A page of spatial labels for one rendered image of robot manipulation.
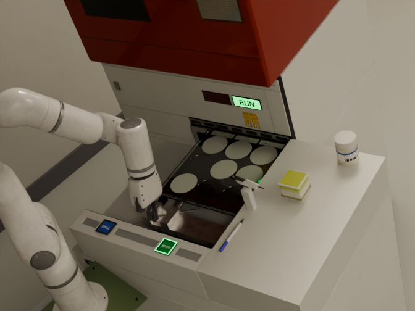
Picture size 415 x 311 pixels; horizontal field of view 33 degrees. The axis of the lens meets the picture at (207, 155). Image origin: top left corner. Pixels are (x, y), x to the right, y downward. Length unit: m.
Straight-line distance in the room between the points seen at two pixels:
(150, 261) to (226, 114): 0.64
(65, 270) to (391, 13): 3.30
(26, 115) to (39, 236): 0.38
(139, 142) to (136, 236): 0.46
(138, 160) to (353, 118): 1.20
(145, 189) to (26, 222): 0.35
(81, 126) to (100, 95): 2.44
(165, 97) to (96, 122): 0.83
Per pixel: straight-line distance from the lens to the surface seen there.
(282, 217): 2.20
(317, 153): 2.38
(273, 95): 2.37
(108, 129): 2.04
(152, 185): 2.06
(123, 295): 2.36
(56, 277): 2.18
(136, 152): 1.97
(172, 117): 2.76
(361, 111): 2.99
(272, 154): 2.52
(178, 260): 2.19
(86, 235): 2.42
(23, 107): 1.82
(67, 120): 1.86
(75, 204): 4.11
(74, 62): 4.15
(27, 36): 3.95
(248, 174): 2.47
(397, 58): 4.46
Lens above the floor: 2.53
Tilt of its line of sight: 39 degrees down
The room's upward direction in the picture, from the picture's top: 19 degrees counter-clockwise
